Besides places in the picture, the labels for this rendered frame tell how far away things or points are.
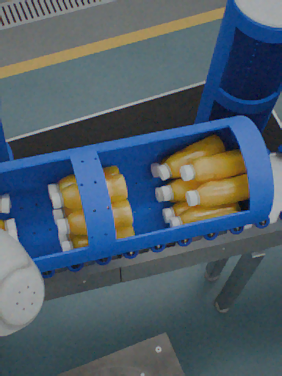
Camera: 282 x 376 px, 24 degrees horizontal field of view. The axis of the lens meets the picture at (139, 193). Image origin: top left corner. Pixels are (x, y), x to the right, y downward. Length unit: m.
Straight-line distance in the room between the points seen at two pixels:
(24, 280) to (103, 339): 1.92
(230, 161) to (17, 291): 1.02
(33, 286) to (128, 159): 1.05
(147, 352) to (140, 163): 0.53
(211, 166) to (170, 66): 1.67
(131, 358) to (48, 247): 0.39
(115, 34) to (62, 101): 0.48
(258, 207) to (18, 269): 0.99
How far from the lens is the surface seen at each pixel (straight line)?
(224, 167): 1.68
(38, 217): 1.79
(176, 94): 3.01
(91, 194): 1.52
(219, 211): 1.70
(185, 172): 1.65
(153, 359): 1.56
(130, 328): 2.68
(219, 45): 2.35
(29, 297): 0.77
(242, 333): 2.74
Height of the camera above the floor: 2.59
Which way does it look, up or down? 63 degrees down
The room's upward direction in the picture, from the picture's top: 9 degrees clockwise
